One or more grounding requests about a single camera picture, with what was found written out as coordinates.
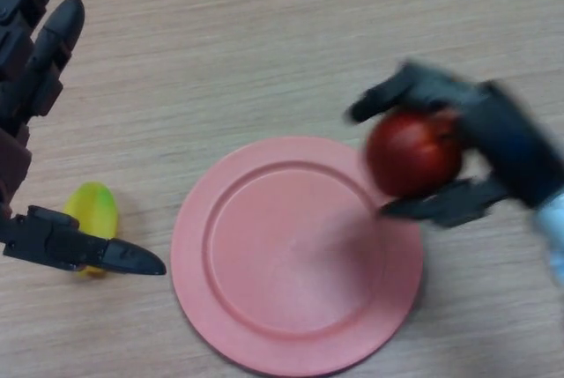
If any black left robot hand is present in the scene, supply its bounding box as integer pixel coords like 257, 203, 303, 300
0, 0, 168, 276

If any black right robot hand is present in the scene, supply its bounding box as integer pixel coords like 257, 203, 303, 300
345, 59, 564, 230

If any red apple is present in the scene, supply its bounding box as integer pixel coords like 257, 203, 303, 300
365, 110, 464, 198

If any pink round plate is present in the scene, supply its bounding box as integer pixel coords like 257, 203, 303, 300
170, 136, 425, 366

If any yellow-green mango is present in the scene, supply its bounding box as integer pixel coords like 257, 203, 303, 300
63, 181, 120, 280

